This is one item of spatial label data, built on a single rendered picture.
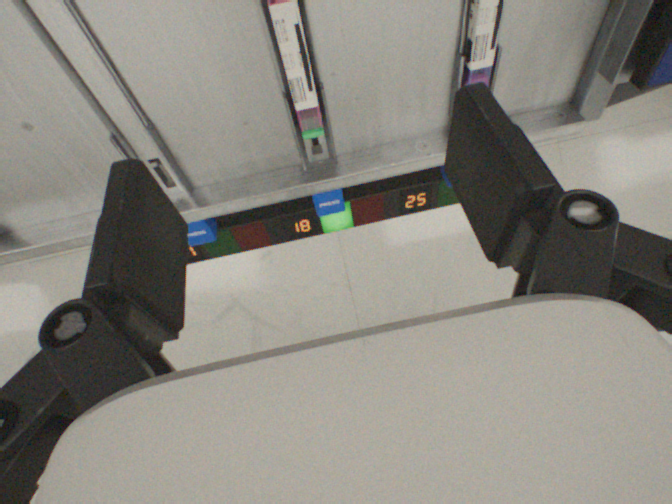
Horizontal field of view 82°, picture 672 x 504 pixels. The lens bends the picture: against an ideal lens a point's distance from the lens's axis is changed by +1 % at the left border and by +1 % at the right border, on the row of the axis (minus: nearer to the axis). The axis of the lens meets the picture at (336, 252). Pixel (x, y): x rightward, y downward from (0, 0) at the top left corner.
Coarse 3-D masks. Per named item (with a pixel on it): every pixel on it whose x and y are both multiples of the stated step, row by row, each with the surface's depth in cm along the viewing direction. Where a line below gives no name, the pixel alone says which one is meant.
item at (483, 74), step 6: (468, 72) 24; (474, 72) 24; (480, 72) 24; (486, 72) 24; (462, 78) 25; (468, 78) 24; (474, 78) 24; (480, 78) 25; (486, 78) 25; (462, 84) 26; (486, 84) 25
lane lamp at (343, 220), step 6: (348, 204) 35; (348, 210) 35; (324, 216) 35; (330, 216) 36; (336, 216) 36; (342, 216) 36; (348, 216) 36; (324, 222) 36; (330, 222) 36; (336, 222) 36; (342, 222) 37; (348, 222) 37; (324, 228) 37; (330, 228) 37; (336, 228) 37; (342, 228) 37
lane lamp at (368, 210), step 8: (360, 200) 35; (368, 200) 35; (376, 200) 35; (352, 208) 35; (360, 208) 35; (368, 208) 36; (376, 208) 36; (360, 216) 36; (368, 216) 36; (376, 216) 37; (360, 224) 37
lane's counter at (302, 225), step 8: (296, 216) 35; (304, 216) 35; (312, 216) 35; (288, 224) 36; (296, 224) 36; (304, 224) 36; (312, 224) 36; (288, 232) 36; (296, 232) 37; (304, 232) 37; (312, 232) 37; (288, 240) 37
